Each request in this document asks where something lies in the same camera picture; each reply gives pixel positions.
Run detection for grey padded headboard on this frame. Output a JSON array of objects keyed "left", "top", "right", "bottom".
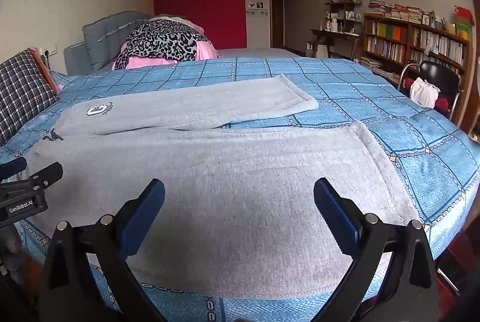
[{"left": 64, "top": 11, "right": 154, "bottom": 75}]

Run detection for pink pillow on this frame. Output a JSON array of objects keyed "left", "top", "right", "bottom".
[{"left": 112, "top": 26, "right": 218, "bottom": 70}]

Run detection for pile of loose books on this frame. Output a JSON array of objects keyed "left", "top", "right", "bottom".
[{"left": 354, "top": 56, "right": 402, "bottom": 83}]

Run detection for grey sweater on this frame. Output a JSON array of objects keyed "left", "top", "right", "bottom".
[{"left": 20, "top": 74, "right": 422, "bottom": 298}]

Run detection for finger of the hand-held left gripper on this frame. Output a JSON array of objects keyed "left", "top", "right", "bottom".
[
  {"left": 19, "top": 162, "right": 64, "bottom": 192},
  {"left": 0, "top": 156, "right": 29, "bottom": 182}
]

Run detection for red wardrobe panel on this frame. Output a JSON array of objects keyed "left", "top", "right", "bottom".
[{"left": 152, "top": 0, "right": 247, "bottom": 50}]

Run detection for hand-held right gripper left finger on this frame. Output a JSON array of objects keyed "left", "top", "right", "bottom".
[{"left": 37, "top": 177, "right": 167, "bottom": 322}]

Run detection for white wardrobe door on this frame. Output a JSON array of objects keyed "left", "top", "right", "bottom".
[{"left": 244, "top": 0, "right": 271, "bottom": 49}]

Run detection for red cloth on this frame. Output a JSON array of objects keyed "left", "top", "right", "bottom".
[{"left": 403, "top": 78, "right": 451, "bottom": 113}]

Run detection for orange pink cushion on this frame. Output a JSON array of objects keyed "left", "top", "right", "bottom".
[{"left": 29, "top": 48, "right": 64, "bottom": 95}]

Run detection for dark plaid pillow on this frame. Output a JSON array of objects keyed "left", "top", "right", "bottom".
[{"left": 0, "top": 49, "right": 59, "bottom": 146}]

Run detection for leopard print blanket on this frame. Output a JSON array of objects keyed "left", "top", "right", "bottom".
[{"left": 113, "top": 18, "right": 205, "bottom": 70}]

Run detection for rows of shelved books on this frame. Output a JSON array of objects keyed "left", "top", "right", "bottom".
[{"left": 367, "top": 22, "right": 466, "bottom": 75}]

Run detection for black chair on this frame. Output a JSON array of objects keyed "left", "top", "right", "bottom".
[{"left": 397, "top": 60, "right": 466, "bottom": 120}]

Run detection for dark brown door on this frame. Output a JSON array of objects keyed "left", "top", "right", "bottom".
[{"left": 270, "top": 0, "right": 291, "bottom": 49}]

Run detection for grey bed sheet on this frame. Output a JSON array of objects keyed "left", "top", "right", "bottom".
[{"left": 217, "top": 48, "right": 301, "bottom": 59}]

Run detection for small wooden desk shelf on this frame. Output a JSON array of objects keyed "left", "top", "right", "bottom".
[{"left": 324, "top": 0, "right": 363, "bottom": 32}]

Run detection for white cloth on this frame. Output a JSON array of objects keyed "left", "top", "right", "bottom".
[{"left": 409, "top": 78, "right": 440, "bottom": 108}]

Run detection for dark wooden desk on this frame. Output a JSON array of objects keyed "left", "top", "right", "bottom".
[{"left": 310, "top": 29, "right": 364, "bottom": 59}]

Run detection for wooden bookshelf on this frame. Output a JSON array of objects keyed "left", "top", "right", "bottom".
[{"left": 363, "top": 14, "right": 470, "bottom": 90}]

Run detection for blue checkered bedspread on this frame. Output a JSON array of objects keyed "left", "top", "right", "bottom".
[{"left": 0, "top": 57, "right": 480, "bottom": 322}]

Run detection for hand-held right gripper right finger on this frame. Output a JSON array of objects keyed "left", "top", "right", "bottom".
[{"left": 313, "top": 177, "right": 439, "bottom": 322}]

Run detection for red box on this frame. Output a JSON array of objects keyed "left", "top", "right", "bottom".
[{"left": 454, "top": 5, "right": 475, "bottom": 21}]

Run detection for stack of books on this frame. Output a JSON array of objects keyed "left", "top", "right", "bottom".
[{"left": 365, "top": 1, "right": 430, "bottom": 25}]

